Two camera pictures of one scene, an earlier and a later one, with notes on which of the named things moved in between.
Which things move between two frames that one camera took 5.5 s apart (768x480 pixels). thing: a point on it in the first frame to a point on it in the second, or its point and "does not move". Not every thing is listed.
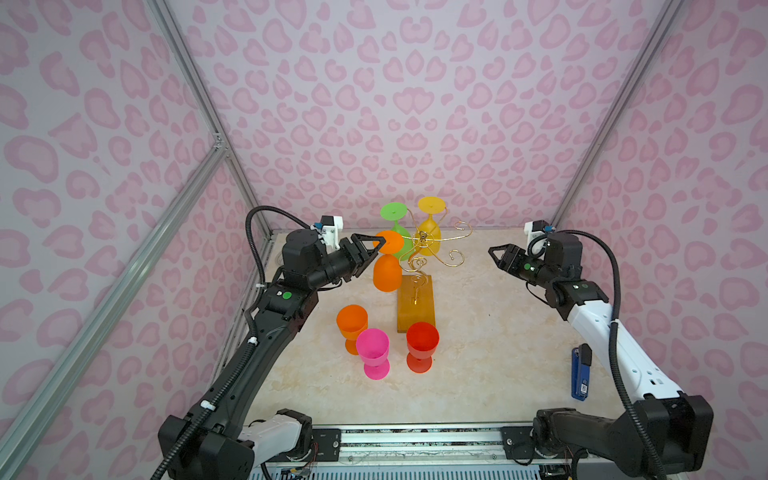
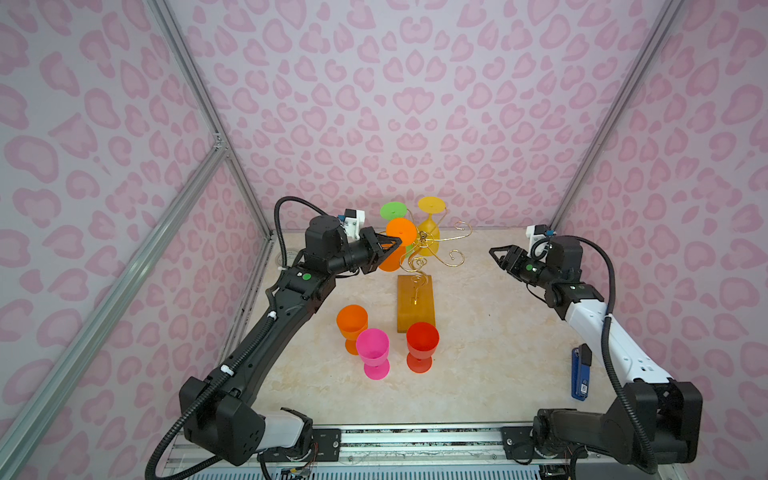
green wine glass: [396, 211] does not move
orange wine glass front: [352, 319] does not move
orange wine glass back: [388, 272] to [405, 230]
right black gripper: [508, 256] does not move
